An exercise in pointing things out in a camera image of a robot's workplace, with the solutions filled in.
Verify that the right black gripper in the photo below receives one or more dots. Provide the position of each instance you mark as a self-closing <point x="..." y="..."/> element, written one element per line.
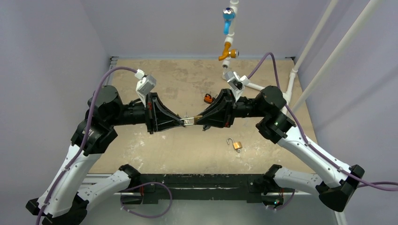
<point x="232" y="108"/>

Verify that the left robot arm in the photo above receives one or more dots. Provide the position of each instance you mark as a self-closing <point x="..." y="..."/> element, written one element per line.
<point x="65" y="202"/>

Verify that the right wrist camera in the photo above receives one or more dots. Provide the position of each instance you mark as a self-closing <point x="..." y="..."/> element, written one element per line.
<point x="237" y="84"/>

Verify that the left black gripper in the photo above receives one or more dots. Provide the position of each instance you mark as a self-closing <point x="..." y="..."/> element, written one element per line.
<point x="153" y="114"/>

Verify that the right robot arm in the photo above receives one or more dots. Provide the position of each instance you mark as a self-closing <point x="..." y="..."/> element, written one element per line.
<point x="332" y="180"/>

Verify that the brass padlock open shackle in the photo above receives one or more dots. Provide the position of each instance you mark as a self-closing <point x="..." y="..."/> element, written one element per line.
<point x="236" y="145"/>

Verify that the blue tap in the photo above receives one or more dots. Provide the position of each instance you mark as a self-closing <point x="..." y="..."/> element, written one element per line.
<point x="228" y="16"/>

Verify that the black base bar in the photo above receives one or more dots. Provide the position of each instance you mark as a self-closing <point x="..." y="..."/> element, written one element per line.
<point x="150" y="188"/>

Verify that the brass padlock long shackle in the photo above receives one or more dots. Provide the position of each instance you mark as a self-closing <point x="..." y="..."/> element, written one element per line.
<point x="190" y="121"/>

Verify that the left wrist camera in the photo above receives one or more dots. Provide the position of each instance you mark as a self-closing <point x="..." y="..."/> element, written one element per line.
<point x="144" y="86"/>

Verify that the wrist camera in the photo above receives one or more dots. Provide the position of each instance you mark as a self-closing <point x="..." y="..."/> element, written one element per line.
<point x="144" y="86"/>
<point x="237" y="84"/>

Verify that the orange black padlock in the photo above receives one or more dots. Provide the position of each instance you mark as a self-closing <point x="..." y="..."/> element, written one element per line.
<point x="209" y="99"/>

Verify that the white diagonal pole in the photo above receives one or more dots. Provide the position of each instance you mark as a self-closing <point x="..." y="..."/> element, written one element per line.
<point x="348" y="37"/>

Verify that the black key bunch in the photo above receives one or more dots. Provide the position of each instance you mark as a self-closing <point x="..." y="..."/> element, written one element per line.
<point x="205" y="128"/>

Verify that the aluminium frame rail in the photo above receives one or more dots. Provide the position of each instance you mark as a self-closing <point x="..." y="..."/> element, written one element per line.
<point x="108" y="74"/>

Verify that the orange tap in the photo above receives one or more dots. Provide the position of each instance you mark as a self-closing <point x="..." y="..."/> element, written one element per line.
<point x="228" y="52"/>

